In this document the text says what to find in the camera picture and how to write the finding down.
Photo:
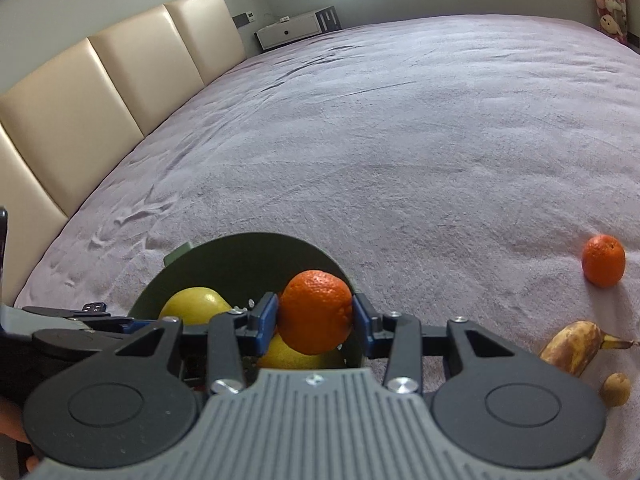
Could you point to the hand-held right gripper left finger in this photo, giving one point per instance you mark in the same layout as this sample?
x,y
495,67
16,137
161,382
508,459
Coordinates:
x,y
262,327

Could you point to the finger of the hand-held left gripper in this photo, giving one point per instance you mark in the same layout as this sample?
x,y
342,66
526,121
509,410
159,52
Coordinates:
x,y
60,311
137,326

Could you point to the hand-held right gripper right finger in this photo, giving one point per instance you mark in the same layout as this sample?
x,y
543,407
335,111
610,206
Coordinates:
x,y
367,327

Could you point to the yellow-green lemon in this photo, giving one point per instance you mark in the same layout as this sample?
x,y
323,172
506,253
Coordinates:
x,y
295,359
195,305

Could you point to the orange tangerine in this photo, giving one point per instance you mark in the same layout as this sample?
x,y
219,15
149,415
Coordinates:
x,y
603,260
315,310

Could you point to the green colander bowl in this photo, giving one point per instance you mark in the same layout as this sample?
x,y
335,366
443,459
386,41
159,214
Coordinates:
x,y
240,260

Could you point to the overripe brown-spotted banana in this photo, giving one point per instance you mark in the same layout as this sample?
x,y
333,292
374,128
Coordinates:
x,y
572,347

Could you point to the small brown kiwi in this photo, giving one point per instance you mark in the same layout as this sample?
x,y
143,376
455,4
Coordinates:
x,y
615,389

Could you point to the person's left hand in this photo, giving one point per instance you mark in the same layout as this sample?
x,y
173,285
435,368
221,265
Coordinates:
x,y
10,420

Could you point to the cream padded headboard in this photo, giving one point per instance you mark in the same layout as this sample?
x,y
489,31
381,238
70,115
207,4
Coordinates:
x,y
100,85

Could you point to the white bedside table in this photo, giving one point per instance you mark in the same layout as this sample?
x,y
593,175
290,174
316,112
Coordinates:
x,y
287,32

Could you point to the black slotted rack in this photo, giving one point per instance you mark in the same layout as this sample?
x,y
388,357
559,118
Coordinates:
x,y
329,18

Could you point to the black baseboard box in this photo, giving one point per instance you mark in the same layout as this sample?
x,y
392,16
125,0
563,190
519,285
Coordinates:
x,y
634,44

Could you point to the wall switch panel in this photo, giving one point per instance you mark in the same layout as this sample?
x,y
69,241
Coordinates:
x,y
244,18

